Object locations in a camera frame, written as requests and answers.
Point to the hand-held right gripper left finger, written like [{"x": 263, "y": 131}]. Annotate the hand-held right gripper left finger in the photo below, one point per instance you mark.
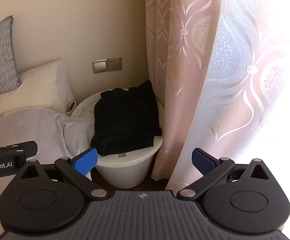
[{"x": 84, "y": 161}]

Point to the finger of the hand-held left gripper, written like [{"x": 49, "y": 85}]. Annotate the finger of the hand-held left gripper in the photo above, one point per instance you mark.
[{"x": 31, "y": 150}]

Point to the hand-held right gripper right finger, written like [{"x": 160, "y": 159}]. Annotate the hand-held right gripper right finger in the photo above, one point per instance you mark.
[{"x": 203, "y": 162}]

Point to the white plastic tub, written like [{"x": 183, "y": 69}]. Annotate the white plastic tub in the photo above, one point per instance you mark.
[{"x": 124, "y": 171}]

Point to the black pants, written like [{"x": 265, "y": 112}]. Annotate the black pants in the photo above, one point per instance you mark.
[{"x": 124, "y": 120}]

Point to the white duvet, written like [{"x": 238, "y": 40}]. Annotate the white duvet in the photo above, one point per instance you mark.
[{"x": 34, "y": 127}]

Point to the white pillow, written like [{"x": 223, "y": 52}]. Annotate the white pillow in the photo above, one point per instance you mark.
[{"x": 42, "y": 87}]

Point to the pink patterned curtain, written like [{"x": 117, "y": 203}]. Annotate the pink patterned curtain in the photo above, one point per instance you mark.
[
  {"x": 175, "y": 55},
  {"x": 247, "y": 92}
]

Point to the gold wall light switch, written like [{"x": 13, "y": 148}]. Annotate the gold wall light switch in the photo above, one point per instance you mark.
[{"x": 99, "y": 66}]

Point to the gold wall socket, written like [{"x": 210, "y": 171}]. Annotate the gold wall socket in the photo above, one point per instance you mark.
[{"x": 114, "y": 64}]

